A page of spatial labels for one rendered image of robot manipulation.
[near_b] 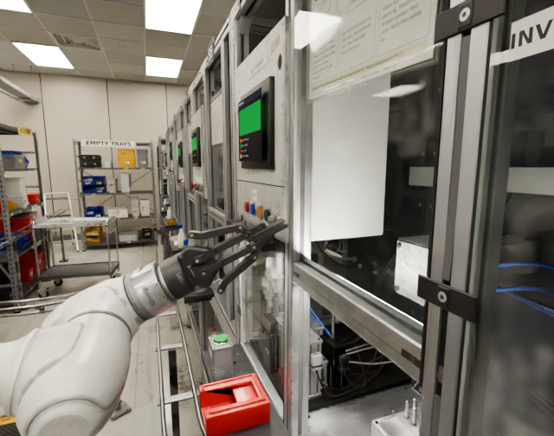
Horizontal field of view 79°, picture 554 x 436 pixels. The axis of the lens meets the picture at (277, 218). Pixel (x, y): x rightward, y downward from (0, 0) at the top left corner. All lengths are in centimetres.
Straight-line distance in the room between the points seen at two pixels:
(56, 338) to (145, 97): 767
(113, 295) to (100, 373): 16
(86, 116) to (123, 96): 83
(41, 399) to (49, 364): 4
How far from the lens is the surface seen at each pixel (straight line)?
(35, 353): 52
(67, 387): 48
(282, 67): 75
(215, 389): 99
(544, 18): 35
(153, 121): 801
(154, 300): 61
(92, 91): 815
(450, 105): 38
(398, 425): 82
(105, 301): 61
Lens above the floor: 154
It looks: 9 degrees down
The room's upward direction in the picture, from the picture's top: straight up
